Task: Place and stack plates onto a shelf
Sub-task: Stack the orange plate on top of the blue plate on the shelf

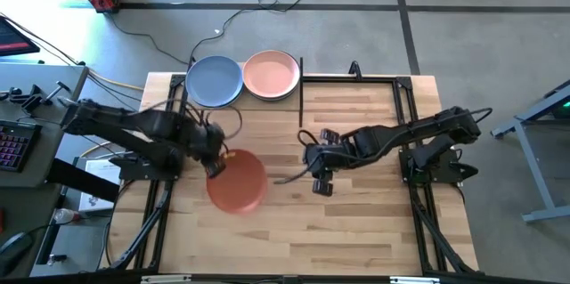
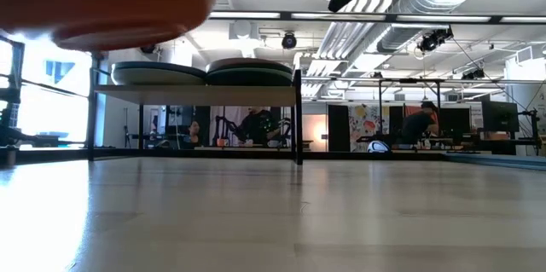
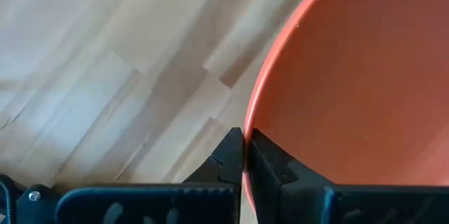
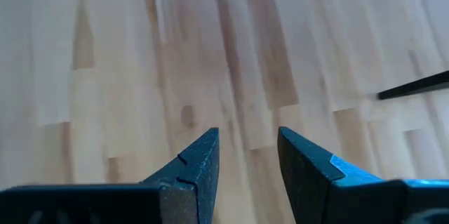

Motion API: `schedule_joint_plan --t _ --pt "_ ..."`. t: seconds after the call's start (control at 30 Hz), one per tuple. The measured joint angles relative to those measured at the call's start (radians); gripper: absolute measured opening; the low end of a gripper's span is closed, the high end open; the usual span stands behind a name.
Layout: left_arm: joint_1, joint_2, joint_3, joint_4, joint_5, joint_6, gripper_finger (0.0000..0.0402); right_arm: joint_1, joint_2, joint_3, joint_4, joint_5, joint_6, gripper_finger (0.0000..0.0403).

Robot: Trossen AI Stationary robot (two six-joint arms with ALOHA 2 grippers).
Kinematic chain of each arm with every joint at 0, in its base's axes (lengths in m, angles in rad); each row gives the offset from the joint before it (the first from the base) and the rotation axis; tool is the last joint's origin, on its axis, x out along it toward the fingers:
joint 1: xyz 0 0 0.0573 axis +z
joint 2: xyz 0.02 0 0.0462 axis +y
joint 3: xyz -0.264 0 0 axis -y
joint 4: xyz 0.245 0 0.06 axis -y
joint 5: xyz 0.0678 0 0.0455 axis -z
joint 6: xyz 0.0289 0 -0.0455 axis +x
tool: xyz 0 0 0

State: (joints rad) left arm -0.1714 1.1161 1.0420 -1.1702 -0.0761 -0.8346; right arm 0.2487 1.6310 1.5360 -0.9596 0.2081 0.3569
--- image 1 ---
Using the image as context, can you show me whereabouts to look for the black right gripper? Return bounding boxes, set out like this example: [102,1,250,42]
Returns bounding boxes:
[313,128,347,198]

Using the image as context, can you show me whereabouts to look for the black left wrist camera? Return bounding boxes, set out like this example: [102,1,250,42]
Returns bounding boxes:
[204,122,228,150]

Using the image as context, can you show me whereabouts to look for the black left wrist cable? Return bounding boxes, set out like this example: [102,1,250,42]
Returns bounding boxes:
[195,104,245,142]

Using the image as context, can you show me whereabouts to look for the black device with green light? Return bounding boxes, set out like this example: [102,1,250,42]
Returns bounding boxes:
[546,79,570,120]

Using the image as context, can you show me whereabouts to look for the black backlit keyboard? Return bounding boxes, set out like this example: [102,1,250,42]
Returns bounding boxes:
[0,118,44,174]

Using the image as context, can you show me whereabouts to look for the grey desk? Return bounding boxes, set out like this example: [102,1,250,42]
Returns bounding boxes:
[0,63,90,190]

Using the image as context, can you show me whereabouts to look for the terracotta orange plate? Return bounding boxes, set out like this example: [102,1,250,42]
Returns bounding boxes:
[205,149,269,215]

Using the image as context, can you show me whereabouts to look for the black tool case cable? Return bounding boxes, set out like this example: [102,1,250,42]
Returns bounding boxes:
[106,11,191,66]

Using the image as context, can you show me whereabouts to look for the white paper booklet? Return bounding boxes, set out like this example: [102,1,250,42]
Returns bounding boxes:
[77,158,122,213]

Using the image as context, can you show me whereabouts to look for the grey metal stand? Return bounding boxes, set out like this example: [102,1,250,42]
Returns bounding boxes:
[489,85,570,224]

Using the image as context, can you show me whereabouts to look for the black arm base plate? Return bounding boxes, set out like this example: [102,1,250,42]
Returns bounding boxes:
[397,147,480,186]
[118,148,184,183]

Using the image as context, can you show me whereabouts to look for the pink plate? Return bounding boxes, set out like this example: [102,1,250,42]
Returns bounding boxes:
[241,49,301,100]

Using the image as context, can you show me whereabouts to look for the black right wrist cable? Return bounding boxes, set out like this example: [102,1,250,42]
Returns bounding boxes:
[273,128,322,186]

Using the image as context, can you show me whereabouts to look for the black computer mouse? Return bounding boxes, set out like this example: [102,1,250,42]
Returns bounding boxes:
[0,231,35,277]

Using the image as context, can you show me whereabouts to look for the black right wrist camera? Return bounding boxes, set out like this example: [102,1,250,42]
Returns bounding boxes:
[303,143,330,176]

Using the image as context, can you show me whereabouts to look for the yellow floor cable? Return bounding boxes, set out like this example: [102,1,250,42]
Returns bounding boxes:
[87,69,146,93]

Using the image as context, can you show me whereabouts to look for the black computer monitor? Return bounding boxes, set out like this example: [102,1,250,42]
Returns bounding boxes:
[0,15,41,58]

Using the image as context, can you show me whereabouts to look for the silver metal bracket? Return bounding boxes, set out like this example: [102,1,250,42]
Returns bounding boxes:
[141,274,192,283]
[389,276,441,284]

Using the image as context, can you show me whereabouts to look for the clear bottle with red cap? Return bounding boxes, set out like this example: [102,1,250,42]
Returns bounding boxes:
[52,207,84,226]

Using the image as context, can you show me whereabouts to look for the blue plate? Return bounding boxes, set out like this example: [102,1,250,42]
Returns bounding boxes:
[184,54,245,110]

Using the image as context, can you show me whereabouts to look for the black diagonal beam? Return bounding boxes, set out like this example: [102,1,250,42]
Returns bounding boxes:
[44,158,122,204]

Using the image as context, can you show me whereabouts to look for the black desk clamp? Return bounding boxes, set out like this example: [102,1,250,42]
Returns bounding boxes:
[0,80,72,114]

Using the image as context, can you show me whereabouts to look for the black aluminium table frame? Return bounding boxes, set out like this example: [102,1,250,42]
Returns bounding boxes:
[100,59,481,284]

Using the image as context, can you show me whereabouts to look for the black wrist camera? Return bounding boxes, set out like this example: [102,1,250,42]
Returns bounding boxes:
[303,143,330,176]
[204,122,228,150]

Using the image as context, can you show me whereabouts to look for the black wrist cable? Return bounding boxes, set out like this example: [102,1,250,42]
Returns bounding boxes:
[273,128,322,186]
[195,104,245,142]

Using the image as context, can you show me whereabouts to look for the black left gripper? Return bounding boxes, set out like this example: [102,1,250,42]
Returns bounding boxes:
[191,139,228,179]

